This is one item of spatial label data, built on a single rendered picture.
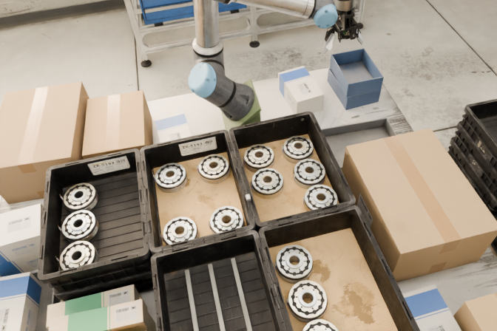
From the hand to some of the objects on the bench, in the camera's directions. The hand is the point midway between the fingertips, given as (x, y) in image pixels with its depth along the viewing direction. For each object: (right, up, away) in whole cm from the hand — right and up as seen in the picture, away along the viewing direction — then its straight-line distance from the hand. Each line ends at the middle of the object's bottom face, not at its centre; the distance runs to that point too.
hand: (342, 47), depth 171 cm
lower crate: (-82, -72, -24) cm, 111 cm away
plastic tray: (+6, -40, -4) cm, 41 cm away
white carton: (-65, -39, +3) cm, 76 cm away
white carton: (-109, -75, -25) cm, 135 cm away
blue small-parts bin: (+8, -15, +19) cm, 25 cm away
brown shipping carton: (-86, -40, +4) cm, 95 cm away
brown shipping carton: (+34, -97, -55) cm, 117 cm away
